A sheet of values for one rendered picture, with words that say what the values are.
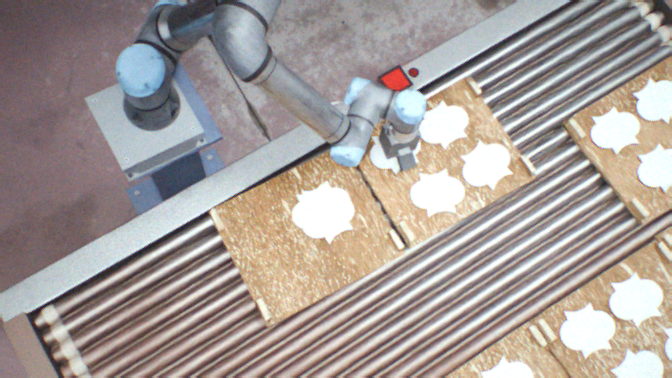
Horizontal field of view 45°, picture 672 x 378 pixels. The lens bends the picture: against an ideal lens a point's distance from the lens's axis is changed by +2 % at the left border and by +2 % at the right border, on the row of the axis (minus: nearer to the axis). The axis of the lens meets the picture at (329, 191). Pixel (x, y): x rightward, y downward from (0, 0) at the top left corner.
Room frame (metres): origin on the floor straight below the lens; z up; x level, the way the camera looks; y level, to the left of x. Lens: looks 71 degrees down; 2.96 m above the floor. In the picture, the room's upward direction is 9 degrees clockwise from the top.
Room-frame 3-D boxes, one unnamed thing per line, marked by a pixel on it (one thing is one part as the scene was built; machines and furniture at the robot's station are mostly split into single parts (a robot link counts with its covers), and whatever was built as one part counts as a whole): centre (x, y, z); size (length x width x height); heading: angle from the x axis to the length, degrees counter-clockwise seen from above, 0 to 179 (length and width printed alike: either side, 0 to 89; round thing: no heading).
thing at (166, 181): (0.84, 0.51, 0.44); 0.38 x 0.38 x 0.87; 39
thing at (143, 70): (0.85, 0.51, 1.12); 0.13 x 0.12 x 0.14; 167
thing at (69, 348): (0.80, -0.12, 0.90); 1.95 x 0.05 x 0.05; 131
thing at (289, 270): (0.56, 0.04, 0.93); 0.41 x 0.35 x 0.02; 128
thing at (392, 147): (0.81, -0.17, 1.05); 0.12 x 0.09 x 0.16; 30
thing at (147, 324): (0.76, -0.15, 0.90); 1.95 x 0.05 x 0.05; 131
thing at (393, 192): (0.83, -0.29, 0.93); 0.41 x 0.35 x 0.02; 129
